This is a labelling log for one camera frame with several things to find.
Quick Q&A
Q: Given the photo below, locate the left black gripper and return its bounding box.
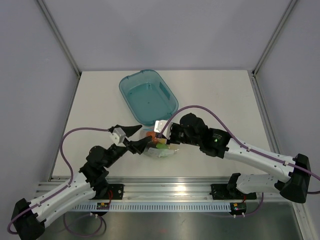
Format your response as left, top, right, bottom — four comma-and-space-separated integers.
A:
103, 125, 152, 169

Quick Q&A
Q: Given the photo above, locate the clear zip top bag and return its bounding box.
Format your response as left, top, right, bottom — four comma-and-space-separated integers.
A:
139, 128, 179, 158

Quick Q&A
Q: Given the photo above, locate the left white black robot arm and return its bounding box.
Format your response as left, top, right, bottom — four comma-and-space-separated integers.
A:
7, 125, 152, 240

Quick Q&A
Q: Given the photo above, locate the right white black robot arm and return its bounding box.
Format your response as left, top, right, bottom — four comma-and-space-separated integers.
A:
164, 113, 311, 204

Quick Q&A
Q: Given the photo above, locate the teal transparent plastic bin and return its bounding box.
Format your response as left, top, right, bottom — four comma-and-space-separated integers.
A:
118, 69, 179, 127

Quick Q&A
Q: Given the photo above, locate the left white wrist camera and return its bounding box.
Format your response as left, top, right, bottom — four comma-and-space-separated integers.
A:
110, 127, 126, 147

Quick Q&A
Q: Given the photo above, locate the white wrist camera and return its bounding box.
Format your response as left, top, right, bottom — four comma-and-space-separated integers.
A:
153, 120, 170, 139
110, 127, 126, 147

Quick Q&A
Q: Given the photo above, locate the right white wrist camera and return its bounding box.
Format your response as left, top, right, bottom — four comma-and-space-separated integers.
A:
153, 120, 170, 139

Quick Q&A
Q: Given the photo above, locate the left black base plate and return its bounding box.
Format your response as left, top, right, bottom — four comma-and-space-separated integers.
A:
104, 183, 125, 200

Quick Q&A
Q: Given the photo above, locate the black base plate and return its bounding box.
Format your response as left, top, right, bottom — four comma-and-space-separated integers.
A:
104, 183, 125, 200
210, 183, 257, 200

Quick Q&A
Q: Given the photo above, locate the aluminium mounting rail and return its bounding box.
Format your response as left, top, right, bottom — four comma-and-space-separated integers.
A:
33, 176, 306, 203

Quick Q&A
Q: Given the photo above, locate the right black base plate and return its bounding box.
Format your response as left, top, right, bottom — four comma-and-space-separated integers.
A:
210, 183, 257, 200

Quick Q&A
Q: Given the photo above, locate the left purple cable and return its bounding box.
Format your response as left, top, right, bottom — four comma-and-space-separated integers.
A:
7, 127, 113, 235

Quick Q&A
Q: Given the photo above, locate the white slotted cable duct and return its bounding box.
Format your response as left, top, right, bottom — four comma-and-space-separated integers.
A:
71, 201, 231, 213

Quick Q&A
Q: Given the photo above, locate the right aluminium frame post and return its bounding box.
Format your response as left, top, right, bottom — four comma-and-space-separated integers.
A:
252, 0, 299, 78

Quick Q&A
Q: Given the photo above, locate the aluminium frame post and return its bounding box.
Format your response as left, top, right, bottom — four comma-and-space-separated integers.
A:
252, 0, 299, 78
35, 0, 82, 80

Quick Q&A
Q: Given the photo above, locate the left aluminium frame post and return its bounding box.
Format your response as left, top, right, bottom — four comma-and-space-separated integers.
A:
35, 0, 82, 80

